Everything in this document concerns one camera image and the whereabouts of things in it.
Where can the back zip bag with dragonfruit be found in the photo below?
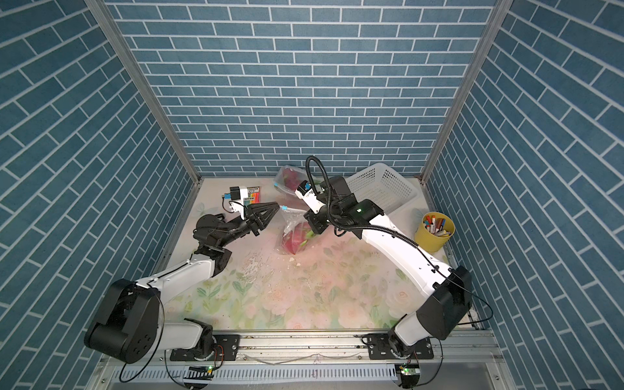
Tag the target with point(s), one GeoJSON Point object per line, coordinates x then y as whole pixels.
{"type": "Point", "coordinates": [289, 178]}

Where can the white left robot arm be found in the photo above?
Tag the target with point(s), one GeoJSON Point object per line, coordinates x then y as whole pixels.
{"type": "Point", "coordinates": [130, 320]}

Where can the clear zip-top bag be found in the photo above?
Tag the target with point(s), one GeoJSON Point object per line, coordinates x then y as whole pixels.
{"type": "Point", "coordinates": [292, 217]}

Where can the yellow pen cup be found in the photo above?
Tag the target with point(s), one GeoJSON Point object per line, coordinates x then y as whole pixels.
{"type": "Point", "coordinates": [434, 231]}

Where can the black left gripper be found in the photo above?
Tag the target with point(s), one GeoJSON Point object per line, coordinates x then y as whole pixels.
{"type": "Point", "coordinates": [257, 218]}

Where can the left corner aluminium post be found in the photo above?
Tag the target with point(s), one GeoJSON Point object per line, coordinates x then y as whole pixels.
{"type": "Point", "coordinates": [112, 32]}

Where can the right corner aluminium post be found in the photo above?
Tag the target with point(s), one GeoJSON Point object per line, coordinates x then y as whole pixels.
{"type": "Point", "coordinates": [491, 30]}

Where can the corner aluminium post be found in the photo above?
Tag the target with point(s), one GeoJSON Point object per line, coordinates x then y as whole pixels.
{"type": "Point", "coordinates": [491, 30]}
{"type": "Point", "coordinates": [112, 32]}

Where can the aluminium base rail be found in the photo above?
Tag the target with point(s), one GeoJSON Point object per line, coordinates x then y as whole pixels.
{"type": "Point", "coordinates": [467, 359]}

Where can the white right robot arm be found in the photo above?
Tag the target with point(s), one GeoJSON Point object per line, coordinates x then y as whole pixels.
{"type": "Point", "coordinates": [446, 290]}

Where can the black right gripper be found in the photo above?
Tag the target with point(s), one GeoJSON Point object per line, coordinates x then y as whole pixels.
{"type": "Point", "coordinates": [314, 218]}

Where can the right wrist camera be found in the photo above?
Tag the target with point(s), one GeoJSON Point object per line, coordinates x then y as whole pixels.
{"type": "Point", "coordinates": [306, 193]}

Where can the white plastic basket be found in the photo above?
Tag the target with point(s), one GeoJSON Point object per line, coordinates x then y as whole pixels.
{"type": "Point", "coordinates": [384, 186]}

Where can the pink dragon fruit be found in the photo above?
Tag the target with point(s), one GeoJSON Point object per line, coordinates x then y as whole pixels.
{"type": "Point", "coordinates": [296, 239]}

